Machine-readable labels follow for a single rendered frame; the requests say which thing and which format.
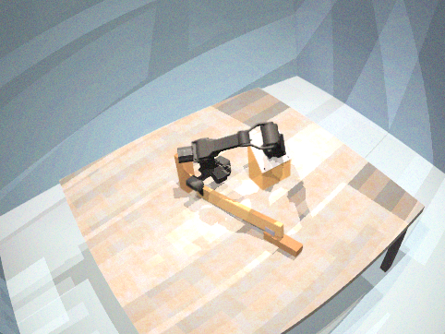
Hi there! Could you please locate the brown wooden post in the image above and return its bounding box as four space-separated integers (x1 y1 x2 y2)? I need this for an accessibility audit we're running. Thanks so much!
174 153 303 257

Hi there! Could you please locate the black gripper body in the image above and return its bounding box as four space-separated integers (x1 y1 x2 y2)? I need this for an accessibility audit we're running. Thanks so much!
186 155 231 192

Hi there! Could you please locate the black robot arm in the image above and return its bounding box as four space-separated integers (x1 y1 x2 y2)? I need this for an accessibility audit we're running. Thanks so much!
177 121 286 184

